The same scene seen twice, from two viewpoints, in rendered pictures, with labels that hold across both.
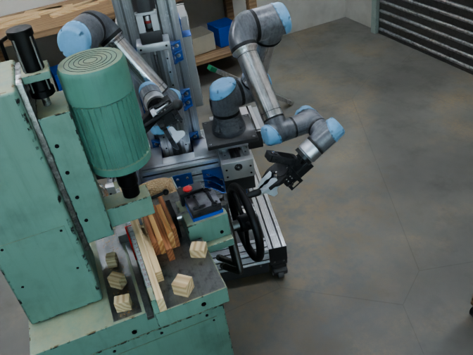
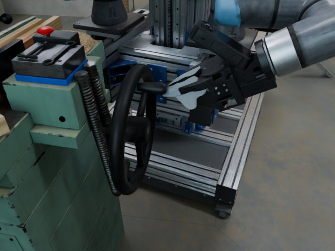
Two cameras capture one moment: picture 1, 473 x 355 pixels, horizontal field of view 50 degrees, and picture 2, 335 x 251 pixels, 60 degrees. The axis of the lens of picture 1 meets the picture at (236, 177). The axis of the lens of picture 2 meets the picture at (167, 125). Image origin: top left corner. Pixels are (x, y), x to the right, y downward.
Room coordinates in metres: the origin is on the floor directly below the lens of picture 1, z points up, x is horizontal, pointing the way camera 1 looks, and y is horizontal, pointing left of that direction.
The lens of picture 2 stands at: (0.91, -0.30, 1.21)
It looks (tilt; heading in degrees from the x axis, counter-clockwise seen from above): 38 degrees down; 27
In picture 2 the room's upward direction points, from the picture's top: straight up
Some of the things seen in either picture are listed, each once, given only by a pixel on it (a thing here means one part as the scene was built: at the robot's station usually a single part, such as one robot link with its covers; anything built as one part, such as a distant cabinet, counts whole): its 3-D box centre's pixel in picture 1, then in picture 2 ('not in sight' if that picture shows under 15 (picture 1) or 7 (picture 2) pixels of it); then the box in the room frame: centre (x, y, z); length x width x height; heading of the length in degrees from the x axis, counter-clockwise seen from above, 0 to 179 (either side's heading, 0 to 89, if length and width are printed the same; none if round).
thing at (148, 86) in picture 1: (150, 96); not in sight; (1.69, 0.26, 1.17); 0.11 x 0.08 x 0.09; 16
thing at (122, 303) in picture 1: (122, 303); not in sight; (1.04, 0.39, 0.82); 0.05 x 0.03 x 0.04; 94
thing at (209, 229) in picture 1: (203, 218); (60, 88); (1.26, 0.13, 0.91); 0.15 x 0.14 x 0.09; 16
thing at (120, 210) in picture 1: (129, 206); not in sight; (1.23, 0.34, 1.03); 0.14 x 0.07 x 0.09; 106
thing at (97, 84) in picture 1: (106, 113); not in sight; (1.24, 0.32, 1.35); 0.18 x 0.18 x 0.31
